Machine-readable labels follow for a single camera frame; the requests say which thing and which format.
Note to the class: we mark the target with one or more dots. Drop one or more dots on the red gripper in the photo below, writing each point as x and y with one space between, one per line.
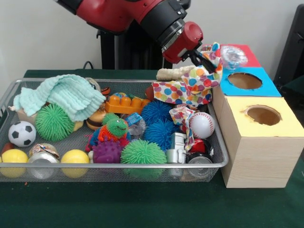
183 42

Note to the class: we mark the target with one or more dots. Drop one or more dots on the polka dot cloth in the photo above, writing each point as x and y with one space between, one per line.
171 92
213 55

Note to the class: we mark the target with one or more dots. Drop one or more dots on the cream cloth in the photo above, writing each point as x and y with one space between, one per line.
173 72

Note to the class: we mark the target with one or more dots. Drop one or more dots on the silver toy robot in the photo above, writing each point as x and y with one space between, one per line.
177 148

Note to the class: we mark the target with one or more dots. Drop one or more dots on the mint green cloth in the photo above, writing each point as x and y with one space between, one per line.
69 95

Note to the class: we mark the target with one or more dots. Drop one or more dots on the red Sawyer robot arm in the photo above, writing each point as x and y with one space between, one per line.
107 14

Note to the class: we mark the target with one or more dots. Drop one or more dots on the wooden box with three holes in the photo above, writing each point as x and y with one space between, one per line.
261 161

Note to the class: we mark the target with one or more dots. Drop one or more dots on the silver mesh bin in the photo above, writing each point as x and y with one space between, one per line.
154 169

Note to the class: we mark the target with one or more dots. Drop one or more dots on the white baseball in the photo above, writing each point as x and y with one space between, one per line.
201 125

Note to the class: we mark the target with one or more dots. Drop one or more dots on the blue spiky ball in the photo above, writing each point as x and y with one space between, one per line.
159 123

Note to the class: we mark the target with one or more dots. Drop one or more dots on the black upright panel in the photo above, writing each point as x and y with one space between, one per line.
292 47

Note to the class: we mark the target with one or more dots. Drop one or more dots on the green covered side table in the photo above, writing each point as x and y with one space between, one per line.
297 84

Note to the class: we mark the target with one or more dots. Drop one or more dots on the purple spiky toy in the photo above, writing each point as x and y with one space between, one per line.
107 152

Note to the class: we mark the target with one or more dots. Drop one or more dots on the dark green table cloth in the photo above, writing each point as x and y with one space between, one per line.
142 204

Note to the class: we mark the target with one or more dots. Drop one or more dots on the yellow tennis ball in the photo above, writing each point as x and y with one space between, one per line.
74 158

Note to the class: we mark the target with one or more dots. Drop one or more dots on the black and white soccer ball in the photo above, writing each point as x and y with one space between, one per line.
22 134

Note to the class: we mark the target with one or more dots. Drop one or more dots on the smooth yellow ball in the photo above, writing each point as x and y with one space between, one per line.
13 158

